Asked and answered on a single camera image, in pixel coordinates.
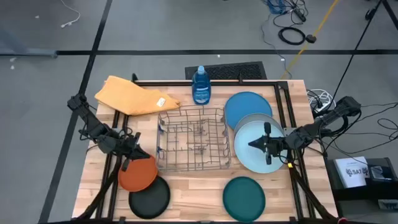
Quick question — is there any blue cable bundle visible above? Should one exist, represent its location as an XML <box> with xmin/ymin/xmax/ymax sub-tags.
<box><xmin>266</xmin><ymin>0</ymin><xmax>289</xmax><ymax>15</ymax></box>

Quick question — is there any black power strip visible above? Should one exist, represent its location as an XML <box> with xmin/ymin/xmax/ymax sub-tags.
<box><xmin>292</xmin><ymin>6</ymin><xmax>307</xmax><ymax>22</ymax></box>

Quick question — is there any black plate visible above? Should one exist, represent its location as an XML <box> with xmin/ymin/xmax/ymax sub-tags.
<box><xmin>128</xmin><ymin>175</ymin><xmax>171</xmax><ymax>220</ymax></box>

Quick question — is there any black floor mat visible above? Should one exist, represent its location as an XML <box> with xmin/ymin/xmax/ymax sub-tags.
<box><xmin>185</xmin><ymin>61</ymin><xmax>267</xmax><ymax>81</ymax></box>

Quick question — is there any orange plate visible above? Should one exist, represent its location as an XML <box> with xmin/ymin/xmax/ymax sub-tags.
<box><xmin>118</xmin><ymin>154</ymin><xmax>159</xmax><ymax>193</ymax></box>

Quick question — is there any black metal table frame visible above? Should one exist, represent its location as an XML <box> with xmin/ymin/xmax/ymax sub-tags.
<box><xmin>74</xmin><ymin>73</ymin><xmax>343</xmax><ymax>224</ymax></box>

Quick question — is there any grey wire dish rack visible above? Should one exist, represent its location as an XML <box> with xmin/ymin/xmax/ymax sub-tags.
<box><xmin>155</xmin><ymin>105</ymin><xmax>233</xmax><ymax>172</ymax></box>

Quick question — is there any white cable bundle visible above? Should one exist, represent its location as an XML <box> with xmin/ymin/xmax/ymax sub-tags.
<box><xmin>307</xmin><ymin>89</ymin><xmax>336</xmax><ymax>113</ymax></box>

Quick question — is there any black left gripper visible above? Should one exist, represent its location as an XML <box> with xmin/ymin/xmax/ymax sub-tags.
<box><xmin>113</xmin><ymin>132</ymin><xmax>152</xmax><ymax>172</ymax></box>

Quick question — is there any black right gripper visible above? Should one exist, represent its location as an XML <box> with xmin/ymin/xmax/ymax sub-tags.
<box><xmin>248</xmin><ymin>122</ymin><xmax>289</xmax><ymax>166</ymax></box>

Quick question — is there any white printed booklet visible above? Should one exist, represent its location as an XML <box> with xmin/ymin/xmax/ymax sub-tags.
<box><xmin>334</xmin><ymin>156</ymin><xmax>371</xmax><ymax>189</ymax></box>

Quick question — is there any black side cabinet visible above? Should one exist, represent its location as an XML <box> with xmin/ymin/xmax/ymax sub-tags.
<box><xmin>325</xmin><ymin>157</ymin><xmax>398</xmax><ymax>224</ymax></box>

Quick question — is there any coiled black cable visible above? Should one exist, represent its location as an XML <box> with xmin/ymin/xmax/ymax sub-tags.
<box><xmin>278</xmin><ymin>27</ymin><xmax>307</xmax><ymax>46</ymax></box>

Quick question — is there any light blue plate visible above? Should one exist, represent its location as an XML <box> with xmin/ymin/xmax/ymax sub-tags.
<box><xmin>234</xmin><ymin>120</ymin><xmax>289</xmax><ymax>174</ymax></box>

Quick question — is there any blue dish soap bottle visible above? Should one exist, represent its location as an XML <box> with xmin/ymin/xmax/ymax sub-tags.
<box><xmin>192</xmin><ymin>65</ymin><xmax>212</xmax><ymax>106</ymax></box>

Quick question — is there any black device on cabinet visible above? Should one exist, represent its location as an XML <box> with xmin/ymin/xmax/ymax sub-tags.
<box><xmin>366</xmin><ymin>157</ymin><xmax>395</xmax><ymax>182</ymax></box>

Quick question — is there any teal plate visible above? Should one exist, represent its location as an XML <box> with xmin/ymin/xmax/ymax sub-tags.
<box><xmin>222</xmin><ymin>176</ymin><xmax>266</xmax><ymax>223</ymax></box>

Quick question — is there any orange folded towel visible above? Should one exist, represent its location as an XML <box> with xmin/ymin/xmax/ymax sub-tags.
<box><xmin>95</xmin><ymin>75</ymin><xmax>182</xmax><ymax>116</ymax></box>

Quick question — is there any thin black diagonal rod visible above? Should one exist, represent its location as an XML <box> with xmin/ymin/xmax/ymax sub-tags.
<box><xmin>329</xmin><ymin>0</ymin><xmax>386</xmax><ymax>103</ymax></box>

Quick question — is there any grey plate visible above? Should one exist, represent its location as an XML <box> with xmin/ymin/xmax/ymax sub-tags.
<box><xmin>233</xmin><ymin>113</ymin><xmax>282</xmax><ymax>134</ymax></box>

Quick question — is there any white floor cable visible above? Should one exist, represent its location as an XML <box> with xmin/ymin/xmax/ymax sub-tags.
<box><xmin>60</xmin><ymin>0</ymin><xmax>81</xmax><ymax>29</ymax></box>

